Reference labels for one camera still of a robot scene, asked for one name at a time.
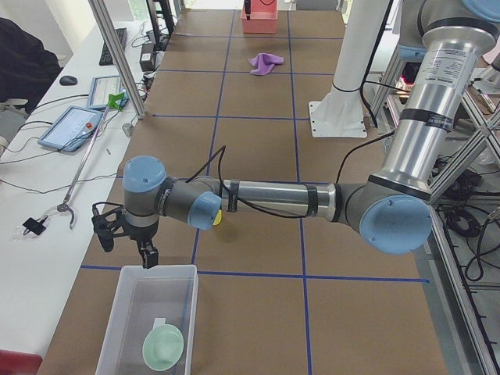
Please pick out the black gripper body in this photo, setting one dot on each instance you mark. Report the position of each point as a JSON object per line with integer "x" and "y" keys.
{"x": 140, "y": 233}

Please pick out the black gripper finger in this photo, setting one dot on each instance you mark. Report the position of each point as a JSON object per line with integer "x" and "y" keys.
{"x": 247, "y": 6}
{"x": 149, "y": 254}

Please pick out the purple microfiber cloth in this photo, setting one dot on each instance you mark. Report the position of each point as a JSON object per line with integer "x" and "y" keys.
{"x": 263, "y": 63}

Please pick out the mint green bowl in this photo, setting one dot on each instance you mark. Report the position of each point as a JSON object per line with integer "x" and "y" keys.
{"x": 163, "y": 347}

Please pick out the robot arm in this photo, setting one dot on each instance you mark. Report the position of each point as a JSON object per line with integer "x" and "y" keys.
{"x": 390, "y": 210}

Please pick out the clear plastic storage box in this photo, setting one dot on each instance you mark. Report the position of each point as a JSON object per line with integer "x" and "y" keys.
{"x": 144, "y": 300}

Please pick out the pink plastic bin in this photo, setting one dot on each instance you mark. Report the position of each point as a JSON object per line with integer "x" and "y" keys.
{"x": 263, "y": 19}

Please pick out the yellow plastic cup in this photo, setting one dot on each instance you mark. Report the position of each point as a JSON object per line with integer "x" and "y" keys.
{"x": 218, "y": 218}

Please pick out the small metal cylinder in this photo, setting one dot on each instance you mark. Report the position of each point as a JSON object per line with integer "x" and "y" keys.
{"x": 127, "y": 129}

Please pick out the black power adapter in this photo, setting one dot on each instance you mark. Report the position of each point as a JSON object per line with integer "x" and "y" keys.
{"x": 147, "y": 57}

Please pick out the near teach pendant tablet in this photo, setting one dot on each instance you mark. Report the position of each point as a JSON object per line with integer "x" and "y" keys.
{"x": 71, "y": 129}

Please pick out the teach pendant tablet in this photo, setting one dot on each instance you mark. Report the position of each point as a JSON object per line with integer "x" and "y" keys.
{"x": 71, "y": 129}
{"x": 101, "y": 88}

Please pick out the reacher grabber tool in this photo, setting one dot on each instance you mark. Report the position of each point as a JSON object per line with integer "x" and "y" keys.
{"x": 114, "y": 102}

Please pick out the far teach pendant tablet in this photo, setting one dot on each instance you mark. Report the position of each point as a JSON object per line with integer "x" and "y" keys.
{"x": 101, "y": 88}

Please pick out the black computer mouse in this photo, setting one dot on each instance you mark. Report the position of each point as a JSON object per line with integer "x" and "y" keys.
{"x": 68, "y": 80}

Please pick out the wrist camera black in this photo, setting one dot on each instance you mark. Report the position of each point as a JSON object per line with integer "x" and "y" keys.
{"x": 108, "y": 225}

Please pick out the aluminium frame post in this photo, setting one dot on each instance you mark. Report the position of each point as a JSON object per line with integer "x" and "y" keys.
{"x": 106, "y": 27}

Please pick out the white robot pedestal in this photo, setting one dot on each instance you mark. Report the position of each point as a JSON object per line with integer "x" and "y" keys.
{"x": 340, "y": 113}

